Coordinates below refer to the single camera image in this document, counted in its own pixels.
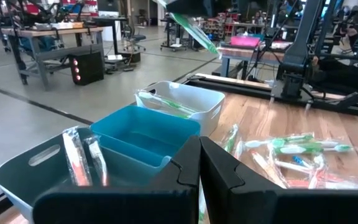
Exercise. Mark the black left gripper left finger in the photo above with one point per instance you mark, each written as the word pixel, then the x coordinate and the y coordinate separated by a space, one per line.
pixel 135 205

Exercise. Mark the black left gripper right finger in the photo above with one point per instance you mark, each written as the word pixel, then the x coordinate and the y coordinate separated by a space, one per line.
pixel 275 207

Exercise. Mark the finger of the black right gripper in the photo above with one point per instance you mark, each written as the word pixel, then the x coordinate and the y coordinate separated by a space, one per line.
pixel 194 7

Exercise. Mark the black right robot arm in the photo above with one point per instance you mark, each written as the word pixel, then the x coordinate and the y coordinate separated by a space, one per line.
pixel 297 46

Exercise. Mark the blue toothbrush in clear wrapper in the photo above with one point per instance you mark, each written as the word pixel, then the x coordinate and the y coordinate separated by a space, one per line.
pixel 297 160

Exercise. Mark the pink plastic bin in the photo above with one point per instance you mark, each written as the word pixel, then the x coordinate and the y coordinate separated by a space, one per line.
pixel 244 41

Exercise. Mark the person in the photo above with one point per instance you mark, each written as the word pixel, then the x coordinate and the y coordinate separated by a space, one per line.
pixel 257 17

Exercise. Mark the office chair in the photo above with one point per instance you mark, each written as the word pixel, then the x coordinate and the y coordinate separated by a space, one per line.
pixel 137 38

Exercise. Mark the blue plastic bin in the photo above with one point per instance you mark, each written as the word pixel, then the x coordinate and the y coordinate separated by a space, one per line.
pixel 141 140

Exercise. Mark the wooden top table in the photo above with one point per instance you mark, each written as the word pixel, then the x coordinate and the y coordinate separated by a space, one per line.
pixel 244 53

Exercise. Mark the black desk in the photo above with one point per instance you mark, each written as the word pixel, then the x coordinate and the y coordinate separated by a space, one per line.
pixel 110 20

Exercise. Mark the grey plastic bin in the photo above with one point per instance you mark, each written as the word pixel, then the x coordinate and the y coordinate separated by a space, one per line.
pixel 20 180

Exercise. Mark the black computer tower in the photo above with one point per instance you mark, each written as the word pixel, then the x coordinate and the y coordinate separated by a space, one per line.
pixel 89 68

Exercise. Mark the wooden top workbench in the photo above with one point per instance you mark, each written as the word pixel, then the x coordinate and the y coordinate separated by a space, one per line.
pixel 42 31

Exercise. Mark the black aluminium frame rail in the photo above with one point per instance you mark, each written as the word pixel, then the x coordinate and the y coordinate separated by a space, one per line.
pixel 244 87

